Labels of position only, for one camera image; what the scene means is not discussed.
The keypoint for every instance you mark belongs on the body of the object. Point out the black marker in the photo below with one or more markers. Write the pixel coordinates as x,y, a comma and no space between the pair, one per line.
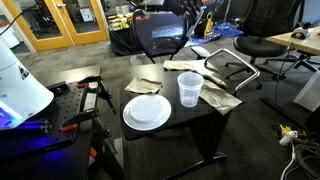
194,23

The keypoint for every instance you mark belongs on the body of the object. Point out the black clamp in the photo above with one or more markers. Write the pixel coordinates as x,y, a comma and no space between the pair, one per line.
95,84
89,114

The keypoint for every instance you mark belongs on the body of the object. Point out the black cloth covered table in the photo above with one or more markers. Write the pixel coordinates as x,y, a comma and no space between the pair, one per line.
123,42

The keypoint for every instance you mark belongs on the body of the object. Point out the brown paper bag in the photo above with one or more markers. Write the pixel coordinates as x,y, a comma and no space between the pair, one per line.
198,66
218,98
143,86

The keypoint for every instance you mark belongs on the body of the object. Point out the brown paper bag right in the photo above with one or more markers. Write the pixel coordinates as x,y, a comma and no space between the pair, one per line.
218,98

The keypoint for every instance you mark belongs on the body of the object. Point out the black office chair right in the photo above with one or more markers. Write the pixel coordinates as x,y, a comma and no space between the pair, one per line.
263,19

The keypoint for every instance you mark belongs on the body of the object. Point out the white power plug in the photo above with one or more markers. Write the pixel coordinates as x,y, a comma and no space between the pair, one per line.
288,137

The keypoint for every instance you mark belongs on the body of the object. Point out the yellow framed glass door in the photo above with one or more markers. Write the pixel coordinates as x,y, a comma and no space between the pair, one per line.
51,24

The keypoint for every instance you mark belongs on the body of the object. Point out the black clamp lower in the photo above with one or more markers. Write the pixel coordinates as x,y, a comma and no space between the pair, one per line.
89,114

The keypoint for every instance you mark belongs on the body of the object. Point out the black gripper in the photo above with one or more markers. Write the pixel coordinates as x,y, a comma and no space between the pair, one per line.
186,8

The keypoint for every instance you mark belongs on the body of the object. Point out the brown paper bag left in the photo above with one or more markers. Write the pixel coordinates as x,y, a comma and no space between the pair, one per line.
143,86

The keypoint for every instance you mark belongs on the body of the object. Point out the black mesh office chair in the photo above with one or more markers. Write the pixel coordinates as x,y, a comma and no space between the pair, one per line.
160,33

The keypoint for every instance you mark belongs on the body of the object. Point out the wooden desk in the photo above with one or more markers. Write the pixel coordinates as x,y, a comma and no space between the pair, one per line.
310,45

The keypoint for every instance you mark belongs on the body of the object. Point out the black perforated breadboard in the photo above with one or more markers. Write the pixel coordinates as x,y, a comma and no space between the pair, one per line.
42,131

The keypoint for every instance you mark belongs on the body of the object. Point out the wooden handled brush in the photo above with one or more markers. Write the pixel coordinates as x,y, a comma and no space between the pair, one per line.
216,80

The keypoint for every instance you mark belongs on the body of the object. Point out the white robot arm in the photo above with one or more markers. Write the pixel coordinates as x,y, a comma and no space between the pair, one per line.
23,96

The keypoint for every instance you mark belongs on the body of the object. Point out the yellow wet floor sign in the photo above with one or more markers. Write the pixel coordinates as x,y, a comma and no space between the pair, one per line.
209,31

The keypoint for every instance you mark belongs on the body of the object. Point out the yellow power strip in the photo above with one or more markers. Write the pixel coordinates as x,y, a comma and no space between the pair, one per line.
301,136

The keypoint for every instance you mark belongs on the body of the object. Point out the brown paper bag back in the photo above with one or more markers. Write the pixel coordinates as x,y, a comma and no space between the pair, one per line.
198,66

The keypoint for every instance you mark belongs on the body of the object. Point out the clear plastic cup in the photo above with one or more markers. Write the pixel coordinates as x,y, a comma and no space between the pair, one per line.
190,85

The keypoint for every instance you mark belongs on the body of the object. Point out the black clamp upper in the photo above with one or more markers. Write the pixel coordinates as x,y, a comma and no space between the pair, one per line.
95,84

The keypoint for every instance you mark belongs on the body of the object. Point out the white plate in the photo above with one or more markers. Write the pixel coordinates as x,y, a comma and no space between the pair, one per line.
147,112

